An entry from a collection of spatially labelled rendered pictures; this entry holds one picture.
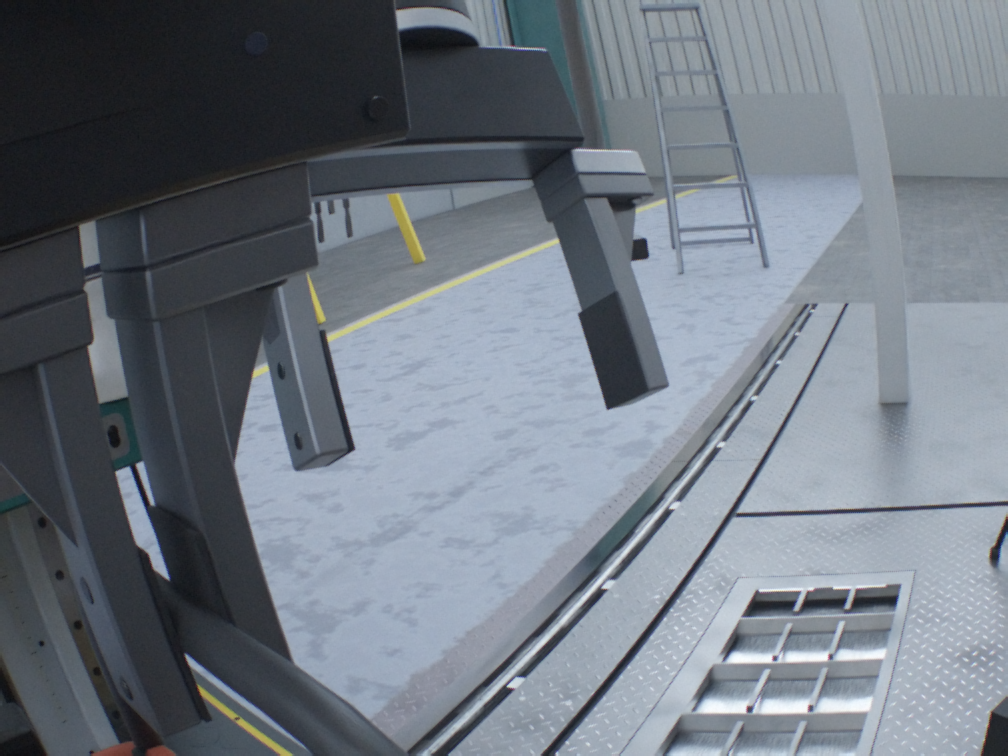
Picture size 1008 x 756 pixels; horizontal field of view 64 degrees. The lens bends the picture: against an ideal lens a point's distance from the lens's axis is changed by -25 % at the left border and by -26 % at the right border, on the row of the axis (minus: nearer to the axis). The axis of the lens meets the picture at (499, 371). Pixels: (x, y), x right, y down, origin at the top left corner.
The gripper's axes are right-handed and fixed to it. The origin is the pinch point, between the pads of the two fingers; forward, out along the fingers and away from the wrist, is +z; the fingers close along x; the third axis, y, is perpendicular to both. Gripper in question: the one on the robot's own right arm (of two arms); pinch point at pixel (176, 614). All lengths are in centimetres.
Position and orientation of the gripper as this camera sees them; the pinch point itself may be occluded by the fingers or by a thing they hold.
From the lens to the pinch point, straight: 20.1
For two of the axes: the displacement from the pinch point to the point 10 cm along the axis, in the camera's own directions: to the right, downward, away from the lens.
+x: -7.1, 2.7, -6.5
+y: -6.9, -0.7, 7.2
